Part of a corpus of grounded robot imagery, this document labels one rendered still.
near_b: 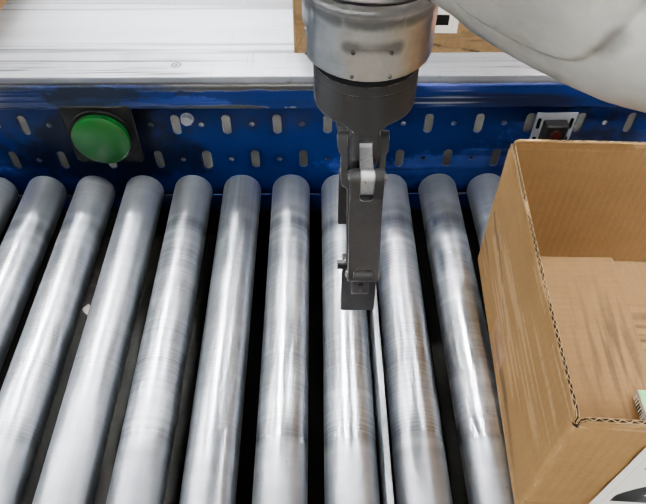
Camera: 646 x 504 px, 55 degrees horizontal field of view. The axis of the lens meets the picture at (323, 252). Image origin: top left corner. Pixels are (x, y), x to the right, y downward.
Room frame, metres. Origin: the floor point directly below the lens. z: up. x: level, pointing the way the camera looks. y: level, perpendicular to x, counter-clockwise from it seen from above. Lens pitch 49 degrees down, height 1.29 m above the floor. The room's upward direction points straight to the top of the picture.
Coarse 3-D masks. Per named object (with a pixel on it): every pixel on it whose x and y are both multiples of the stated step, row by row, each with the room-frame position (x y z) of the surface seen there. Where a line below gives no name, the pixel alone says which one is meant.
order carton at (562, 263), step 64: (512, 192) 0.42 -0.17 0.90; (576, 192) 0.46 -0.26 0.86; (640, 192) 0.46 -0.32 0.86; (512, 256) 0.37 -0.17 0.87; (576, 256) 0.46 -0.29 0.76; (640, 256) 0.46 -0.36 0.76; (512, 320) 0.32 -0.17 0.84; (576, 320) 0.37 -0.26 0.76; (640, 320) 0.38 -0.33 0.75; (512, 384) 0.27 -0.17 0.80; (576, 384) 0.30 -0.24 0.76; (640, 384) 0.30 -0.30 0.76; (512, 448) 0.23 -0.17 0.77; (576, 448) 0.18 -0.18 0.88; (640, 448) 0.18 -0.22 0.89
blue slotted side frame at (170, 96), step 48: (0, 96) 0.62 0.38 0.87; (48, 96) 0.62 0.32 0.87; (96, 96) 0.62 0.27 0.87; (144, 96) 0.62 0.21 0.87; (192, 96) 0.62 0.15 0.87; (240, 96) 0.62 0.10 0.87; (288, 96) 0.62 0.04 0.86; (432, 96) 0.62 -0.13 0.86; (480, 96) 0.62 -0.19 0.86; (528, 96) 0.62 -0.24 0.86; (576, 96) 0.62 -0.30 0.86; (0, 144) 0.65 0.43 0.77; (48, 144) 0.65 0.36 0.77; (144, 144) 0.65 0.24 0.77; (192, 144) 0.65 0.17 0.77; (240, 144) 0.65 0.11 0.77; (288, 144) 0.65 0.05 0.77; (336, 144) 0.65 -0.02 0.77; (432, 144) 0.65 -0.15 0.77; (480, 144) 0.65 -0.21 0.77
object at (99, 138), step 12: (84, 120) 0.60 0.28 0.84; (96, 120) 0.60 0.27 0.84; (108, 120) 0.61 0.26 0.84; (72, 132) 0.60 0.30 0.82; (84, 132) 0.60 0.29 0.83; (96, 132) 0.60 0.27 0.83; (108, 132) 0.60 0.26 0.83; (120, 132) 0.60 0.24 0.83; (84, 144) 0.60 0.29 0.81; (96, 144) 0.60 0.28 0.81; (108, 144) 0.60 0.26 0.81; (120, 144) 0.60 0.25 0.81; (96, 156) 0.60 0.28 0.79; (108, 156) 0.60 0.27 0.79; (120, 156) 0.60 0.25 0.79
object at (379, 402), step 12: (372, 312) 0.40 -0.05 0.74; (372, 324) 0.39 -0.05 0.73; (372, 336) 0.38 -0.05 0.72; (372, 348) 0.37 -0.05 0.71; (372, 360) 0.36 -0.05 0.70; (372, 372) 0.35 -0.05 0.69; (372, 384) 0.34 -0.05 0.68; (384, 396) 0.29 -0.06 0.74; (384, 408) 0.28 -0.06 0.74; (384, 420) 0.27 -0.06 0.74; (384, 432) 0.26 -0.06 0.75; (384, 444) 0.24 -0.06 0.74; (384, 456) 0.23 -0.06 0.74; (384, 468) 0.22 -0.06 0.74; (384, 480) 0.22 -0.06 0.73; (384, 492) 0.21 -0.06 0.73
